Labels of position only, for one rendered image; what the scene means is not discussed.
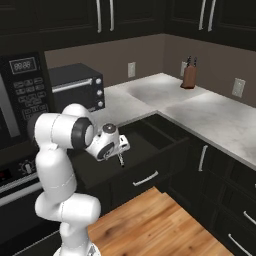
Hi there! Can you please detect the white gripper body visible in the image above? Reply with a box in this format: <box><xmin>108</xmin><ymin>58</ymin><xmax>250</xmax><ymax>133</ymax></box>
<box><xmin>116</xmin><ymin>134</ymin><xmax>131</xmax><ymax>155</ymax></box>

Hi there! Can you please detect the open black drawer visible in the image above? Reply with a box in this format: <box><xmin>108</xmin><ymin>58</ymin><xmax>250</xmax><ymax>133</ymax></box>
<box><xmin>70</xmin><ymin>113</ymin><xmax>192</xmax><ymax>214</ymax></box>

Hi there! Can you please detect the black toaster oven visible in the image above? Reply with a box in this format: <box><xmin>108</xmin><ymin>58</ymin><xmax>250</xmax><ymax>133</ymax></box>
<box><xmin>48</xmin><ymin>62</ymin><xmax>106</xmax><ymax>115</ymax></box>

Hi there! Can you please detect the black lower cupboard door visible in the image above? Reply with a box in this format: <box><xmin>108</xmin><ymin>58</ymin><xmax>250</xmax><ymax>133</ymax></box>
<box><xmin>165</xmin><ymin>135</ymin><xmax>218</xmax><ymax>224</ymax></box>

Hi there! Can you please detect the black cupboard door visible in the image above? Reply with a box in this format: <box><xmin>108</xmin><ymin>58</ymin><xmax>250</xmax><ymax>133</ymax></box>
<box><xmin>206</xmin><ymin>0</ymin><xmax>256</xmax><ymax>52</ymax></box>
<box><xmin>0</xmin><ymin>0</ymin><xmax>105</xmax><ymax>37</ymax></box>
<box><xmin>165</xmin><ymin>0</ymin><xmax>208</xmax><ymax>38</ymax></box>
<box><xmin>165</xmin><ymin>135</ymin><xmax>218</xmax><ymax>224</ymax></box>
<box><xmin>104</xmin><ymin>0</ymin><xmax>165</xmax><ymax>36</ymax></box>

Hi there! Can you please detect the brown knife block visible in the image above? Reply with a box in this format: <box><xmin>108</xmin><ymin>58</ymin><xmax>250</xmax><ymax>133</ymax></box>
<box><xmin>180</xmin><ymin>64</ymin><xmax>198</xmax><ymax>90</ymax></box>

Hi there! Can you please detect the black oven knob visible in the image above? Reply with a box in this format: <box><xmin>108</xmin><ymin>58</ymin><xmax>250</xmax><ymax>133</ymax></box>
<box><xmin>18</xmin><ymin>159</ymin><xmax>37</xmax><ymax>176</ymax></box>

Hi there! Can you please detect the black microwave oven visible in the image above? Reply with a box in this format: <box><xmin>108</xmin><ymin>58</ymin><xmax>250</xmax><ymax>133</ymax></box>
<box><xmin>0</xmin><ymin>50</ymin><xmax>57</xmax><ymax>160</ymax></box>

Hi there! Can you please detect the black upper cupboard door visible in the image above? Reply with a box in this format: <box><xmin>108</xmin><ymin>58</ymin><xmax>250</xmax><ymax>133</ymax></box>
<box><xmin>206</xmin><ymin>0</ymin><xmax>256</xmax><ymax>52</ymax></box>
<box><xmin>104</xmin><ymin>0</ymin><xmax>165</xmax><ymax>36</ymax></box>
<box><xmin>0</xmin><ymin>0</ymin><xmax>105</xmax><ymax>37</ymax></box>
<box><xmin>165</xmin><ymin>0</ymin><xmax>208</xmax><ymax>38</ymax></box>

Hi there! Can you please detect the silver drawer handle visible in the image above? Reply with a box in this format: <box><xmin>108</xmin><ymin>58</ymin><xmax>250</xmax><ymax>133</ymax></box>
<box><xmin>242</xmin><ymin>210</ymin><xmax>256</xmax><ymax>227</ymax></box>
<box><xmin>132</xmin><ymin>170</ymin><xmax>160</xmax><ymax>188</ymax></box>
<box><xmin>227</xmin><ymin>233</ymin><xmax>254</xmax><ymax>256</ymax></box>

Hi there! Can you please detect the white wall outlet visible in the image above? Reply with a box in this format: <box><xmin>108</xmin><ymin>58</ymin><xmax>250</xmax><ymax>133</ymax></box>
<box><xmin>180</xmin><ymin>61</ymin><xmax>188</xmax><ymax>78</ymax></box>
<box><xmin>127</xmin><ymin>61</ymin><xmax>137</xmax><ymax>79</ymax></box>
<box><xmin>231</xmin><ymin>77</ymin><xmax>247</xmax><ymax>99</ymax></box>

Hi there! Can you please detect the silver lower cupboard handle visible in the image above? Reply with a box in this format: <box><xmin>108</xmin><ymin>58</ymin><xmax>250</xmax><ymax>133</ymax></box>
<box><xmin>197</xmin><ymin>144</ymin><xmax>209</xmax><ymax>173</ymax></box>

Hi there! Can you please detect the silver cupboard handle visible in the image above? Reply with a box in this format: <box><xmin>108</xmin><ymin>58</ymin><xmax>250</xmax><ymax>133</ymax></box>
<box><xmin>207</xmin><ymin>0</ymin><xmax>217</xmax><ymax>33</ymax></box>
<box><xmin>197</xmin><ymin>144</ymin><xmax>209</xmax><ymax>173</ymax></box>
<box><xmin>108</xmin><ymin>0</ymin><xmax>116</xmax><ymax>33</ymax></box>
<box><xmin>198</xmin><ymin>0</ymin><xmax>207</xmax><ymax>31</ymax></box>
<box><xmin>95</xmin><ymin>0</ymin><xmax>103</xmax><ymax>34</ymax></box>

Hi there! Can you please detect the silver oven handle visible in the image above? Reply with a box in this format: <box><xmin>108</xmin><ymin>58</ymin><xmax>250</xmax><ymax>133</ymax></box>
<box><xmin>0</xmin><ymin>173</ymin><xmax>44</xmax><ymax>208</ymax></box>

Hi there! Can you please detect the silver upper cupboard handle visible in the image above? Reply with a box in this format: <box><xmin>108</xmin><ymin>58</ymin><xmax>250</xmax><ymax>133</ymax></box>
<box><xmin>108</xmin><ymin>0</ymin><xmax>116</xmax><ymax>33</ymax></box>
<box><xmin>198</xmin><ymin>0</ymin><xmax>207</xmax><ymax>31</ymax></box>
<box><xmin>207</xmin><ymin>0</ymin><xmax>217</xmax><ymax>33</ymax></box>
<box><xmin>95</xmin><ymin>0</ymin><xmax>103</xmax><ymax>34</ymax></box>

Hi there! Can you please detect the silver lower drawer handle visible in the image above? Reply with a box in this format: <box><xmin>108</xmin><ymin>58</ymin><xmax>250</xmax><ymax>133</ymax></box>
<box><xmin>227</xmin><ymin>233</ymin><xmax>254</xmax><ymax>256</ymax></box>
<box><xmin>242</xmin><ymin>210</ymin><xmax>256</xmax><ymax>227</ymax></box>

